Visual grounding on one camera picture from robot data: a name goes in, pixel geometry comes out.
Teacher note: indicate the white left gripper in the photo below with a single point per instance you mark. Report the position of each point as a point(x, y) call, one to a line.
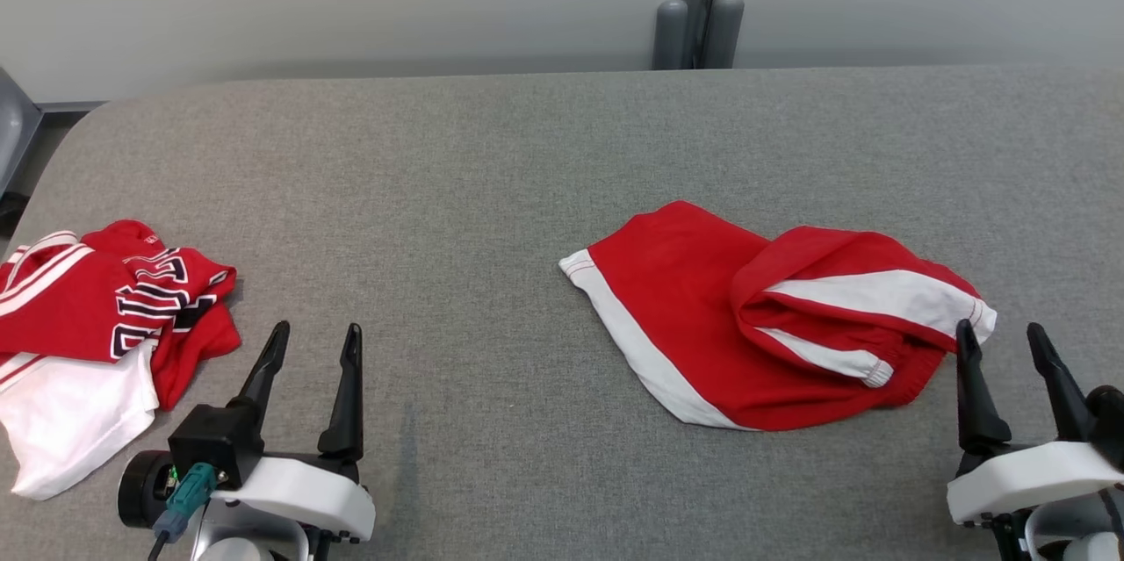
point(307, 491)

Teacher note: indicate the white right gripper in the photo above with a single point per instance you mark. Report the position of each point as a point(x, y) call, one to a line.
point(1027, 473)

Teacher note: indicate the red and white basketball jersey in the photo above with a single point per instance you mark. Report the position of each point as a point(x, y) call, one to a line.
point(61, 306)

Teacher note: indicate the red white-striped basketball shorts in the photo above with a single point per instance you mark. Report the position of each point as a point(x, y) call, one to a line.
point(676, 315)

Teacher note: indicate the black caster wheel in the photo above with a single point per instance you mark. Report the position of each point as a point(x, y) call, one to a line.
point(10, 210)

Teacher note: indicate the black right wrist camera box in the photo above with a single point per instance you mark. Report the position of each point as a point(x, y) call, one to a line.
point(1108, 420)

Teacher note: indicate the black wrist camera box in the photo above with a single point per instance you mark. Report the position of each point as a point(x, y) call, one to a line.
point(215, 442)
point(1108, 420)

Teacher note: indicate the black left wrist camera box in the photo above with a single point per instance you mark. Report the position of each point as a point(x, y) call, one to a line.
point(215, 442)

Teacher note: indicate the grey partition base rail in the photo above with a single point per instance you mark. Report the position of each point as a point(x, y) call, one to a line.
point(75, 107)

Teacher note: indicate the grey tubular cart frame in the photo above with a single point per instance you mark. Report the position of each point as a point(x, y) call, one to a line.
point(13, 126)

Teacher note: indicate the grey cylindrical post foot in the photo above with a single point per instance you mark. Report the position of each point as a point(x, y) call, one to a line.
point(670, 39)
point(724, 34)

